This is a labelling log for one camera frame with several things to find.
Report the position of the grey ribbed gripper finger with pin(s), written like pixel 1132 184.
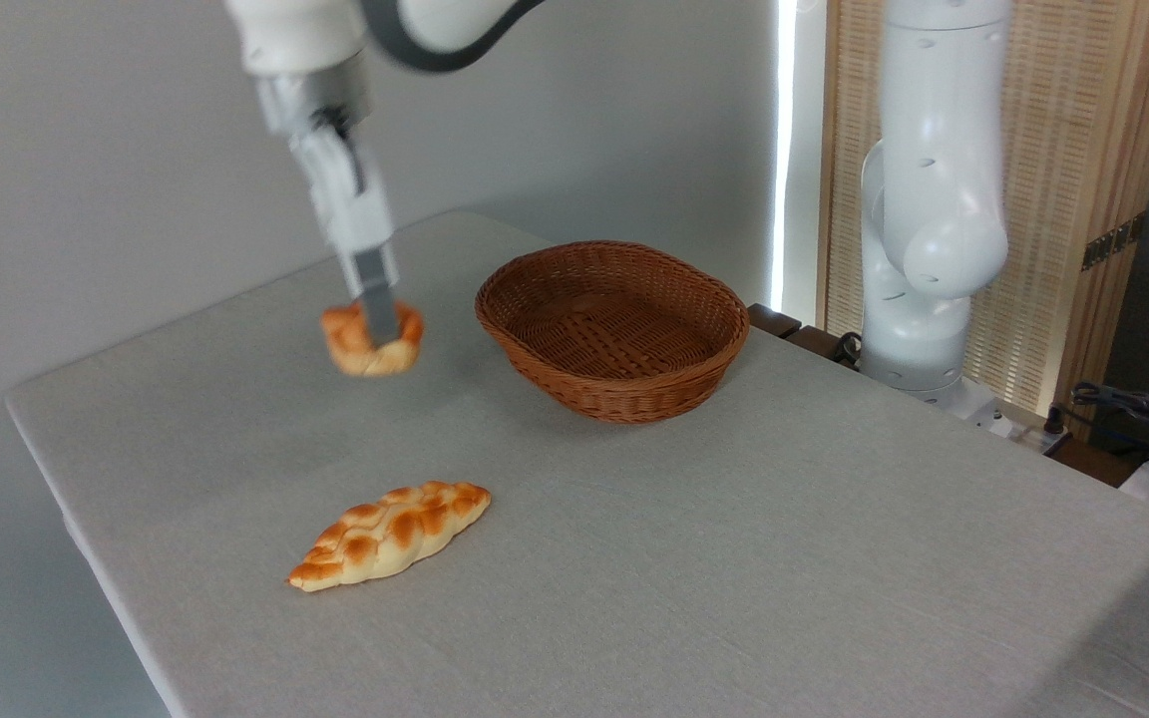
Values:
pixel 375 299

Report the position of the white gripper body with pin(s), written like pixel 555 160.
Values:
pixel 350 204

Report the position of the round golden bread bun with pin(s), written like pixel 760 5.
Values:
pixel 347 344

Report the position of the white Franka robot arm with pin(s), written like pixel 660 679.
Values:
pixel 939 199

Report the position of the long braided bread loaf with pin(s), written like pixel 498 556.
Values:
pixel 390 534

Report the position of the brown wicker basket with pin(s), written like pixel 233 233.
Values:
pixel 614 339

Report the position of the dark wooden side table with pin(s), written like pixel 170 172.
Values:
pixel 784 324

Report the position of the grey tablecloth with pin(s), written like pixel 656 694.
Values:
pixel 734 558

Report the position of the wooden slatted folding screen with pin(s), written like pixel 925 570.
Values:
pixel 1083 120

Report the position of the dark metal screen hinge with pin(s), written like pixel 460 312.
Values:
pixel 1113 242

